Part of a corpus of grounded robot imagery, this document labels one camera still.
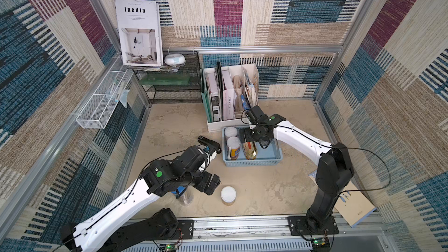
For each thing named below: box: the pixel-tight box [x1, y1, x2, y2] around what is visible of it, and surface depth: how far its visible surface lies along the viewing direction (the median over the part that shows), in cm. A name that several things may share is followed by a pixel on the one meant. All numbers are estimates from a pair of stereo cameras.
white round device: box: [163, 53, 186, 65], surface depth 89 cm
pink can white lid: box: [224, 126, 238, 138], surface depth 93 cm
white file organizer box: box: [203, 63, 259, 133], surface depth 100 cm
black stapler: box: [197, 135, 222, 150], surface depth 99 cm
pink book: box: [221, 66, 235, 121], surface depth 96 cm
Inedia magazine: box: [114, 0, 164, 67], surface depth 79 cm
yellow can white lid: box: [226, 136, 241, 161], surface depth 87 cm
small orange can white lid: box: [220, 185, 237, 206], surface depth 78 cm
